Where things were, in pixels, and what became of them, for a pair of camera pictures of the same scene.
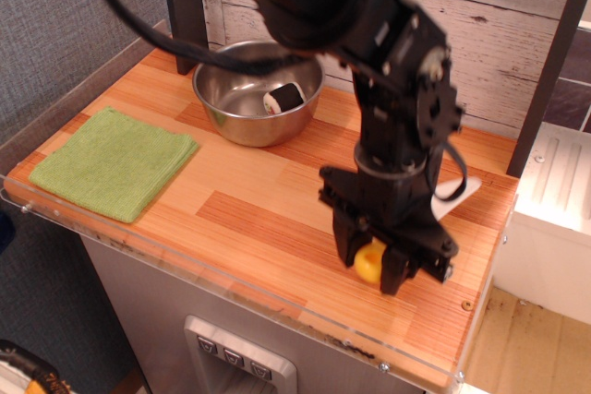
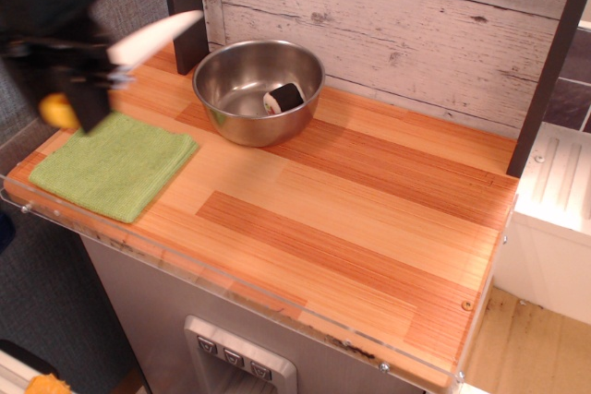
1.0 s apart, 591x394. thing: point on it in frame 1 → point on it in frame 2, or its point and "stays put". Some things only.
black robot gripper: (398, 209) → (51, 21)
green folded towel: (117, 165) stays put
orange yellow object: (47, 384) stays put
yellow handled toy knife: (369, 260) → (55, 108)
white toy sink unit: (545, 251) stays put
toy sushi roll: (283, 98) stays put
